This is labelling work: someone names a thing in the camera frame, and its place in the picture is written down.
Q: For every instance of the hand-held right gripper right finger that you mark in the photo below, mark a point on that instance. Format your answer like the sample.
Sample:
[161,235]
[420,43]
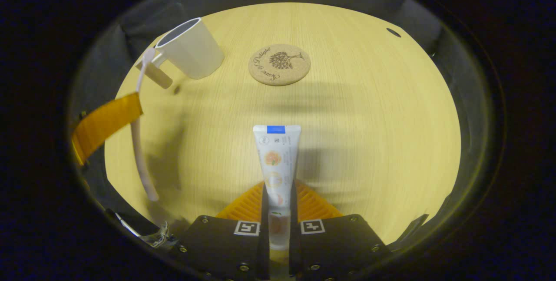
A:
[339,246]

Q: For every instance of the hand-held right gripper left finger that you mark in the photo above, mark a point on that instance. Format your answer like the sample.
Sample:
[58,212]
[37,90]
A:
[221,246]

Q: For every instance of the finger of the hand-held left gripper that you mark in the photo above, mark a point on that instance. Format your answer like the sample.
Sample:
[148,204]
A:
[106,122]

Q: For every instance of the pale pink toothbrush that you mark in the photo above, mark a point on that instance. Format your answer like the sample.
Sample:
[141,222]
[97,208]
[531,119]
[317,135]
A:
[140,159]

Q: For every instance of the white toothpaste tube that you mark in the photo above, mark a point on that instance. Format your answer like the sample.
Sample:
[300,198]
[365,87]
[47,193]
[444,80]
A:
[276,163]

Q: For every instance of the white cup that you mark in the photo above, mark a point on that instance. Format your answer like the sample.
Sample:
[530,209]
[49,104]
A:
[193,51]

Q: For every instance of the round cork coaster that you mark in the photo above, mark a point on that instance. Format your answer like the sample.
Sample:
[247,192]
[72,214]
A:
[279,64]

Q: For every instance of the crumpled clear plastic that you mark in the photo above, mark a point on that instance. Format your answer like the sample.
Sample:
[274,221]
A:
[154,235]

